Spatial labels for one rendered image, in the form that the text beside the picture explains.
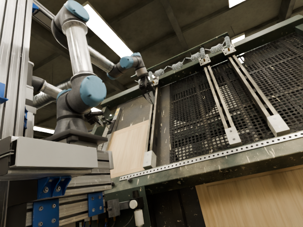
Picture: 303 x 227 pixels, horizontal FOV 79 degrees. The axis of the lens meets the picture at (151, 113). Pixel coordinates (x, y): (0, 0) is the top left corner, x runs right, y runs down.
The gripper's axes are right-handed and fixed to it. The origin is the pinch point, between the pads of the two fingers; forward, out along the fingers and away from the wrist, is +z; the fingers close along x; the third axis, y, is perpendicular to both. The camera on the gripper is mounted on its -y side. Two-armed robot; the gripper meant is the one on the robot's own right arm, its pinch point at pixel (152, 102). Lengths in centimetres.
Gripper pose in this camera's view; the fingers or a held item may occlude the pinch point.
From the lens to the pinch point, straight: 126.5
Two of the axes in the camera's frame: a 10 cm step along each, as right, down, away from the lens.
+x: -8.9, 3.2, 3.3
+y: 2.9, -1.8, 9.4
